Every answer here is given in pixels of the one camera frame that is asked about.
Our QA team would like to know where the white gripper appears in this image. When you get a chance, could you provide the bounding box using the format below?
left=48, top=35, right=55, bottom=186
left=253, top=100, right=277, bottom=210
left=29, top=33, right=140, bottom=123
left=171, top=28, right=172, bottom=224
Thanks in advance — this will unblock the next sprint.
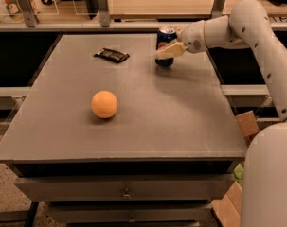
left=155, top=20, right=207, bottom=60

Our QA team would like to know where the blue pepsi can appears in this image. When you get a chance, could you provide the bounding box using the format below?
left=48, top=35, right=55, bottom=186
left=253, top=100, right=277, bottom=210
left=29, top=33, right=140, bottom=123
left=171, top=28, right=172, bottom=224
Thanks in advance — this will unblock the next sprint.
left=155, top=26, right=177, bottom=67

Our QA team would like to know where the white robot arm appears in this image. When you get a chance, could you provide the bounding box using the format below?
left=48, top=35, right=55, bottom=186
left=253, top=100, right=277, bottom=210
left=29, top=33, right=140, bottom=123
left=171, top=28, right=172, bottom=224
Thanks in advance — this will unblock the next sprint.
left=155, top=0, right=287, bottom=227

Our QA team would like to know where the black snack wrapper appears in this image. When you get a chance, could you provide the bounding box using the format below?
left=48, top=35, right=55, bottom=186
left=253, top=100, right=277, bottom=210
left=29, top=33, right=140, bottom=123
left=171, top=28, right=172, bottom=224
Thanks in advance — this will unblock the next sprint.
left=95, top=48, right=130, bottom=63

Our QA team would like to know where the orange ball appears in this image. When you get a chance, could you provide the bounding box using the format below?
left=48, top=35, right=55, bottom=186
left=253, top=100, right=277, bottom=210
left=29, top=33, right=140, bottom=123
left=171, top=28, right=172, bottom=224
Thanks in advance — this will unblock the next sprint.
left=91, top=91, right=117, bottom=118

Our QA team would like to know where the grey drawer cabinet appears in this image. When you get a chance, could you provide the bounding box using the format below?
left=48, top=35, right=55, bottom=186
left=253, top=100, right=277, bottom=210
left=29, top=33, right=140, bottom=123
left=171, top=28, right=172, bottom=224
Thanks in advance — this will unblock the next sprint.
left=0, top=34, right=246, bottom=227

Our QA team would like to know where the light green packet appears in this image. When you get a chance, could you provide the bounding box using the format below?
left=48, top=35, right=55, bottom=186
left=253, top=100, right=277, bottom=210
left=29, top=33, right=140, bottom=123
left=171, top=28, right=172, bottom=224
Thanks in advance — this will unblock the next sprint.
left=234, top=163, right=243, bottom=185

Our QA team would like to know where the upper grey drawer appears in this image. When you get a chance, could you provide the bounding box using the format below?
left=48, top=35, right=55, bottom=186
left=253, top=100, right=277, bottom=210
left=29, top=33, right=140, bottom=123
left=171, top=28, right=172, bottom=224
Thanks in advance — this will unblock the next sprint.
left=15, top=174, right=234, bottom=202

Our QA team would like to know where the grey drawer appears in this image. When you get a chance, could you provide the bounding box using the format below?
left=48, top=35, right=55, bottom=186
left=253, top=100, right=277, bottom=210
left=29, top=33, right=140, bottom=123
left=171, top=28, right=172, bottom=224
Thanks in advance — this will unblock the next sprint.
left=48, top=202, right=211, bottom=223
left=15, top=174, right=234, bottom=202

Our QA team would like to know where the cardboard box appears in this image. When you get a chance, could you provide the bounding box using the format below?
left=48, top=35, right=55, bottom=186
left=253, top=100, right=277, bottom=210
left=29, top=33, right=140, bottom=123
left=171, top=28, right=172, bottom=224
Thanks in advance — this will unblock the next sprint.
left=211, top=111, right=260, bottom=227

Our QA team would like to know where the lower grey drawer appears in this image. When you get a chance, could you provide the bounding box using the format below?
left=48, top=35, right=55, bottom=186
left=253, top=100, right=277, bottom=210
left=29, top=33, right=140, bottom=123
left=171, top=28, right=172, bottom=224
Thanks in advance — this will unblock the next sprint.
left=48, top=202, right=211, bottom=223

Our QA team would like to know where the right metal bracket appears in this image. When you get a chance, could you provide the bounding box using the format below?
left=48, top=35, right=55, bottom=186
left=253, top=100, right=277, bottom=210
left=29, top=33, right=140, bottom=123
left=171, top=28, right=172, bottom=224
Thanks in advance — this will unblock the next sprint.
left=210, top=0, right=225, bottom=19

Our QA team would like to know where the metal bracket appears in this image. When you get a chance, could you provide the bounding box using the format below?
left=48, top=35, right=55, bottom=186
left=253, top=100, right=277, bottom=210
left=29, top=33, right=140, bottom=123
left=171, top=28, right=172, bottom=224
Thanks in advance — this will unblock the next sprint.
left=18, top=0, right=38, bottom=28
left=210, top=0, right=225, bottom=19
left=97, top=0, right=111, bottom=27

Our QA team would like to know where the middle metal bracket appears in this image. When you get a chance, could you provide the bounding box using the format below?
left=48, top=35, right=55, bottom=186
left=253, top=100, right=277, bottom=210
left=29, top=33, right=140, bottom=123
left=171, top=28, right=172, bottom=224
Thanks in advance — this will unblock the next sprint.
left=97, top=0, right=111, bottom=27

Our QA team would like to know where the left metal bracket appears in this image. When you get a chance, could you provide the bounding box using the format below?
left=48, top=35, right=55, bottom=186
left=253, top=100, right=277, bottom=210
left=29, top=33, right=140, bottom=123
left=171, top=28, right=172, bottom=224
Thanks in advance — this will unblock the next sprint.
left=18, top=0, right=38, bottom=28

